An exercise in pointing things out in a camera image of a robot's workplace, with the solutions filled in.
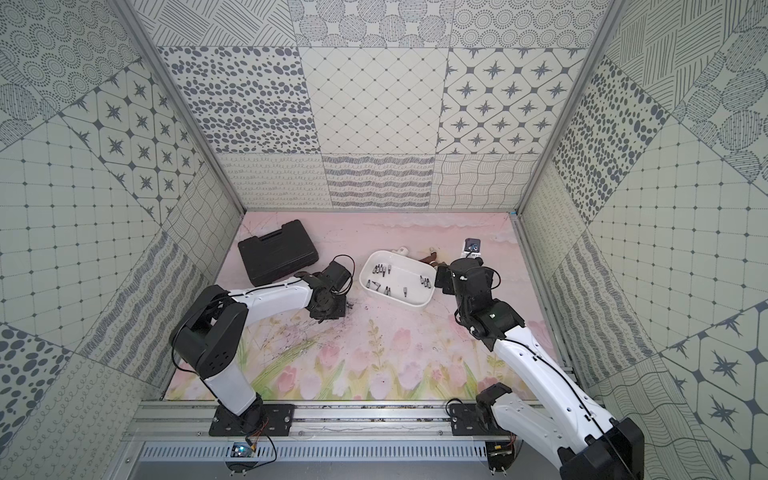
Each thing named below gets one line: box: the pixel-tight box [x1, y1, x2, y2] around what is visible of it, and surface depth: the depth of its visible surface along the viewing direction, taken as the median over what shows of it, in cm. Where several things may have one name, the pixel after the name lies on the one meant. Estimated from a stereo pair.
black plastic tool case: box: [238, 220, 320, 286], surface depth 104 cm
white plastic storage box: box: [360, 250, 437, 307], surface depth 103 cm
